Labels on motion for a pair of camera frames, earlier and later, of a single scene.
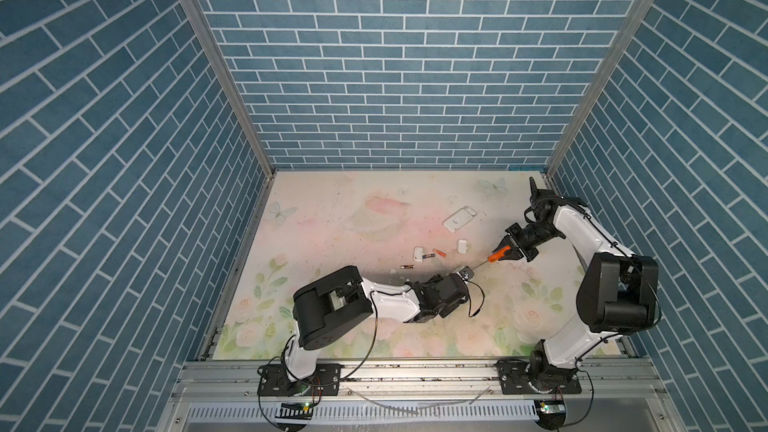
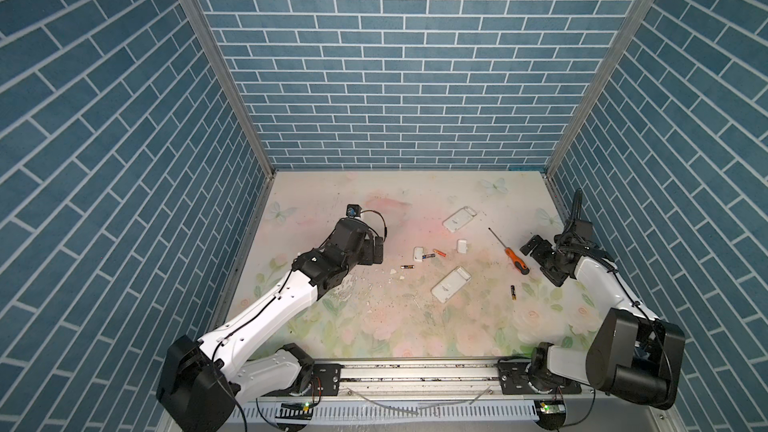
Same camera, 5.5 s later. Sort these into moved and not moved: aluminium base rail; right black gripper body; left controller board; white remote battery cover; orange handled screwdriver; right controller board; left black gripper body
Moved: left black gripper body; right black gripper body; orange handled screwdriver
Not moved: left controller board; right controller board; aluminium base rail; white remote battery cover
